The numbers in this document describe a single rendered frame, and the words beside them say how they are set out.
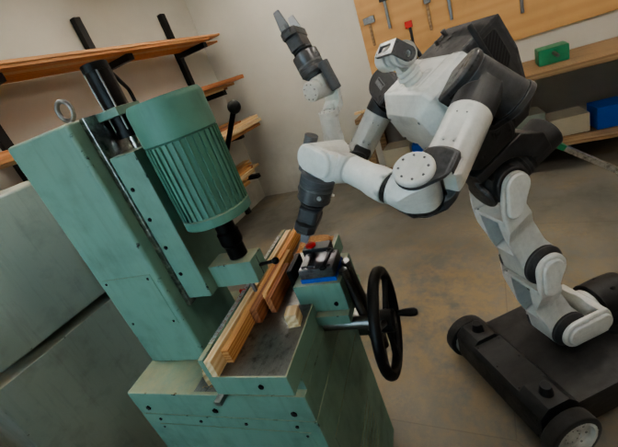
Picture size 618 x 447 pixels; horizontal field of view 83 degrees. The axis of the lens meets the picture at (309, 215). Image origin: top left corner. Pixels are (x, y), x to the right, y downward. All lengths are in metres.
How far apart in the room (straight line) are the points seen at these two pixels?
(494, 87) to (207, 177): 0.62
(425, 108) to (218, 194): 0.54
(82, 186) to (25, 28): 2.70
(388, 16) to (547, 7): 1.30
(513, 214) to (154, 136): 0.99
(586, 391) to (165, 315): 1.42
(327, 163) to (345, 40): 3.33
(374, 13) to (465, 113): 3.23
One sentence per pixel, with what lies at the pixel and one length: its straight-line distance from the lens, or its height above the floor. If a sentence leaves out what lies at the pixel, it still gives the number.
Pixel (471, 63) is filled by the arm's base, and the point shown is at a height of 1.36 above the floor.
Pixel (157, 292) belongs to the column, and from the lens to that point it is 1.04.
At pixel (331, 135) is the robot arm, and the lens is 1.23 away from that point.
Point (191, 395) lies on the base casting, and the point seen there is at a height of 0.80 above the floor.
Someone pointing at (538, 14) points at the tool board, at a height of 1.20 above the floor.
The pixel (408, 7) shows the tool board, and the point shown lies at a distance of 3.88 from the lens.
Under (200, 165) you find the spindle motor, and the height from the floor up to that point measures 1.35.
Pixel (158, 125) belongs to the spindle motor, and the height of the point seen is 1.45.
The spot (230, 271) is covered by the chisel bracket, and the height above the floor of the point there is 1.05.
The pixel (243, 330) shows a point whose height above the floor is 0.93.
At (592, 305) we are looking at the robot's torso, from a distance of 1.72.
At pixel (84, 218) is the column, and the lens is 1.04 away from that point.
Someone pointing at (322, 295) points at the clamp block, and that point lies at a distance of 0.94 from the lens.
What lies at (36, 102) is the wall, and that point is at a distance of 3.39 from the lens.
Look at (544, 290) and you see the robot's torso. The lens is 1.43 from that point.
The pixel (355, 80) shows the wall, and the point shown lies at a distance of 4.06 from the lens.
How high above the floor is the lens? 1.47
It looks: 22 degrees down
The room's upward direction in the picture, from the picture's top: 20 degrees counter-clockwise
